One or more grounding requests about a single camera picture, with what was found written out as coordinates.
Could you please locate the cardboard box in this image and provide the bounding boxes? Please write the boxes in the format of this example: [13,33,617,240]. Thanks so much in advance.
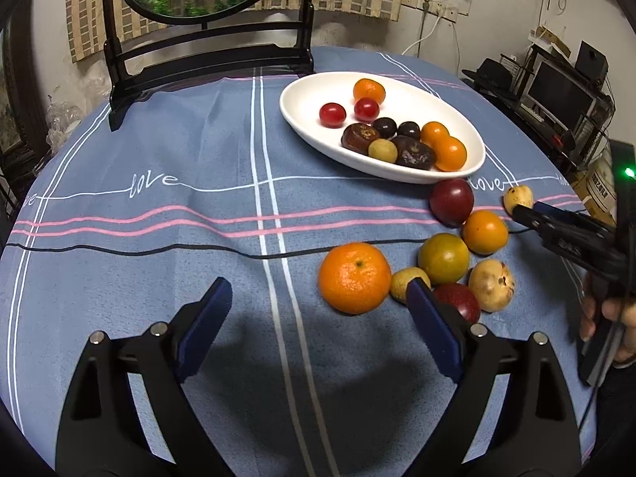
[571,149,620,214]

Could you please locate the red cherry tomato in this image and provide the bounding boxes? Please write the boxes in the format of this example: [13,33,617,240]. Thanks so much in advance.
[319,102,347,127]
[354,97,381,123]

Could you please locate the wrinkled brown passion fruit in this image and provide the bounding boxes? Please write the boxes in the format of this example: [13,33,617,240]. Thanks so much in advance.
[341,122,381,156]

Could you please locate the brick pattern curtain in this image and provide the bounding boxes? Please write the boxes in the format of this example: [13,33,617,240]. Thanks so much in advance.
[64,0,408,64]

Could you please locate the green-orange mandarin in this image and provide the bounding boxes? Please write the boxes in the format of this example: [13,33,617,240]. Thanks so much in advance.
[417,233,471,286]

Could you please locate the pale yellow fruit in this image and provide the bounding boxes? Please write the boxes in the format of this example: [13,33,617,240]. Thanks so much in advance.
[503,185,535,215]

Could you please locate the white power cable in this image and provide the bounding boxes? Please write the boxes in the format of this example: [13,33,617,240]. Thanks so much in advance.
[400,10,444,56]

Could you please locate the orange mandarin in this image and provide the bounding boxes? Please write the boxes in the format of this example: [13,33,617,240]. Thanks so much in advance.
[353,78,387,106]
[318,242,393,315]

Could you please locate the dark framed painting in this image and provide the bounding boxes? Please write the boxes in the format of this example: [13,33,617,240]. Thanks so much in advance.
[0,35,37,156]

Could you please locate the white oval plate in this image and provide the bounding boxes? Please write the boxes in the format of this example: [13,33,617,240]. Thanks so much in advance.
[279,72,486,186]

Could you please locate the black round screen stand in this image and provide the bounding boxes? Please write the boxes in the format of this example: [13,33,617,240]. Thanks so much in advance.
[102,0,316,132]

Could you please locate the dark red passion fruit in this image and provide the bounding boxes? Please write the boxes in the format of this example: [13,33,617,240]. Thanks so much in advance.
[395,136,438,170]

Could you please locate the small orange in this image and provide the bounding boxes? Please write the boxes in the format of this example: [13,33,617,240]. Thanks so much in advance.
[434,136,468,172]
[420,122,450,149]
[462,209,509,255]

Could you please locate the clear plastic bags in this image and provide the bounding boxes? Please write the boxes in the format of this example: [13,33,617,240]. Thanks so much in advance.
[47,99,89,153]

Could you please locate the person's right hand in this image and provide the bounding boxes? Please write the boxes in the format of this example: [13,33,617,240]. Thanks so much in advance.
[578,272,636,369]

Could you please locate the black computer desk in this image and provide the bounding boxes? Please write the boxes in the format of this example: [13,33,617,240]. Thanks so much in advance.
[462,42,618,170]

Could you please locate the blue striped tablecloth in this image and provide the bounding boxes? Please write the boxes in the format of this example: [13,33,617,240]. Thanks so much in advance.
[0,46,597,477]

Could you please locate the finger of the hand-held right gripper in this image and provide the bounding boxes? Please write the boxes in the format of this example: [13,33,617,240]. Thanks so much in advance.
[534,202,618,240]
[512,205,628,280]

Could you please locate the black computer monitor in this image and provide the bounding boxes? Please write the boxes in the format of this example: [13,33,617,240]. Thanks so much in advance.
[527,60,597,125]

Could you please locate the flat white box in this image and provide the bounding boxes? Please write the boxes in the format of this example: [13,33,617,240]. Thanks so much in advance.
[529,27,572,58]

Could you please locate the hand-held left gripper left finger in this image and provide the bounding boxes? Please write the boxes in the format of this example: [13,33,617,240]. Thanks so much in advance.
[56,277,234,477]

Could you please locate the beige passion fruit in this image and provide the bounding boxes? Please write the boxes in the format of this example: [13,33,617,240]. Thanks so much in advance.
[468,260,516,313]

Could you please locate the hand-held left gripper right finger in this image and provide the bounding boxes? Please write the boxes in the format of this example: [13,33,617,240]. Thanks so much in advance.
[406,278,582,477]

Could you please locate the small yellow-green fruit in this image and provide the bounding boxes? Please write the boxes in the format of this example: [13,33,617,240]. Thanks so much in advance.
[368,139,399,164]
[390,267,432,305]

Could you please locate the red plum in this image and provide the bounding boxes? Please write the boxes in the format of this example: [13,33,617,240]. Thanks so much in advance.
[433,283,482,325]
[429,178,474,227]

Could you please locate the black hat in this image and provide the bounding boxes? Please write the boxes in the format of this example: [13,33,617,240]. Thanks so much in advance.
[462,58,518,101]

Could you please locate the black speaker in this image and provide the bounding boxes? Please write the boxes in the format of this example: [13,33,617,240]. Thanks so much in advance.
[575,41,610,85]

